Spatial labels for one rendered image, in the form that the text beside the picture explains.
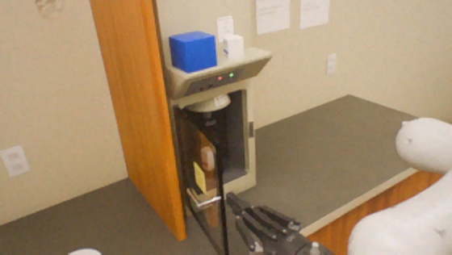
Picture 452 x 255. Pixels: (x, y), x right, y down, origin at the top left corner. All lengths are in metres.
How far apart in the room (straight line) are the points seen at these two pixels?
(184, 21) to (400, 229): 0.82
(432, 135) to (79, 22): 1.17
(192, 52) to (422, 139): 0.60
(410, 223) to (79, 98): 1.25
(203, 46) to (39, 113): 0.73
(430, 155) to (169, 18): 0.75
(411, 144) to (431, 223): 0.38
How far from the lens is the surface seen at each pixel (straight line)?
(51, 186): 1.64
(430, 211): 0.60
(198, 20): 1.14
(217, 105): 1.27
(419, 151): 0.93
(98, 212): 1.52
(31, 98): 1.49
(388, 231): 0.53
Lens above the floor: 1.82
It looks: 26 degrees down
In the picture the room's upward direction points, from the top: 4 degrees counter-clockwise
